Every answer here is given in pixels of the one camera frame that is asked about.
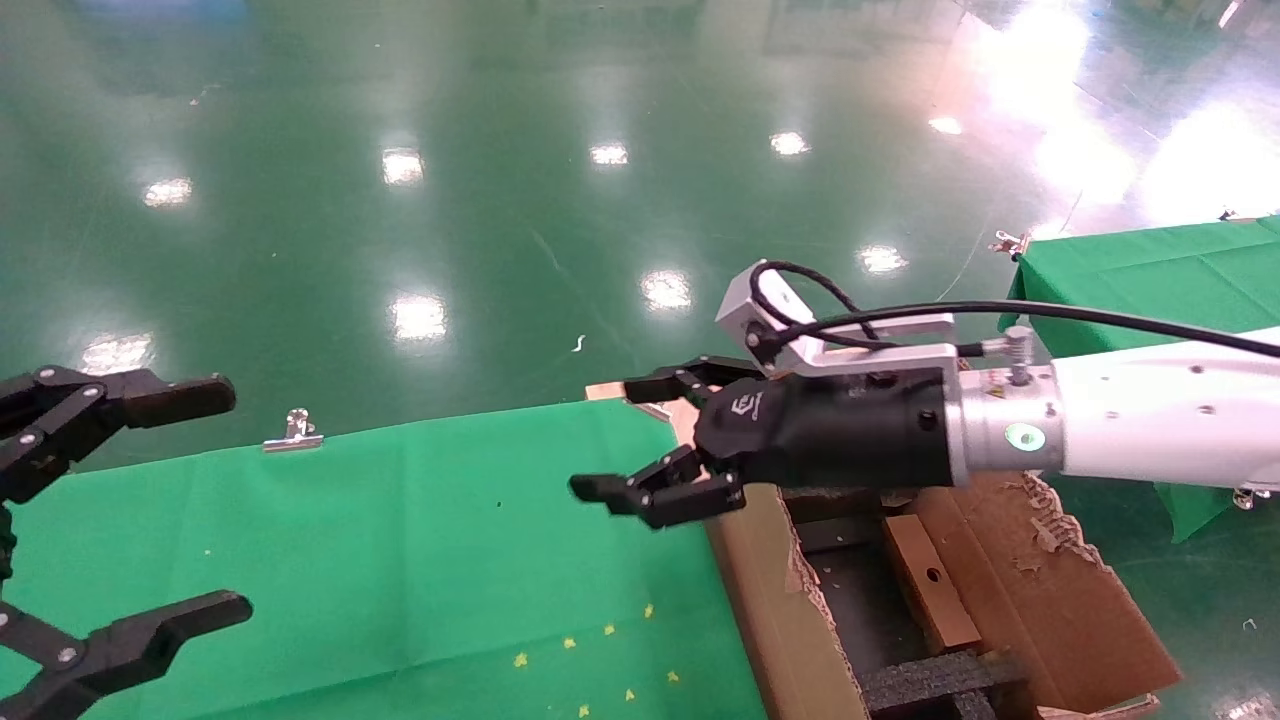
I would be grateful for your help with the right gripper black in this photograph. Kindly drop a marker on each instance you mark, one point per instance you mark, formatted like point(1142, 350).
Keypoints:
point(830, 430)

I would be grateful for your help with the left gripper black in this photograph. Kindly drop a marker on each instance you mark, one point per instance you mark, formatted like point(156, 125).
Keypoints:
point(7, 545)

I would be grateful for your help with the small brown cardboard box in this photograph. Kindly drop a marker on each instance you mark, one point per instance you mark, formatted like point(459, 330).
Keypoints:
point(930, 590)

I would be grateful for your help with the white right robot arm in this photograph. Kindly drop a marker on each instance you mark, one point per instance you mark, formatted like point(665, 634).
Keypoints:
point(1150, 410)

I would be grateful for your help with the large open cardboard carton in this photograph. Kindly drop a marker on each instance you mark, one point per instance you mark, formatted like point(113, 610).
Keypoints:
point(1050, 600)

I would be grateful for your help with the black foam insert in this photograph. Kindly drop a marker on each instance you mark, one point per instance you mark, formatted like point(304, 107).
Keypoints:
point(830, 505)
point(930, 685)

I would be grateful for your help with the green table cloth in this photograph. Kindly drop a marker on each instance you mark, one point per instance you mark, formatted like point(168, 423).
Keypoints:
point(400, 560)

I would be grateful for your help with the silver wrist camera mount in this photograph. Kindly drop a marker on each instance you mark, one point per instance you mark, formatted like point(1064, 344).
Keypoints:
point(735, 310)

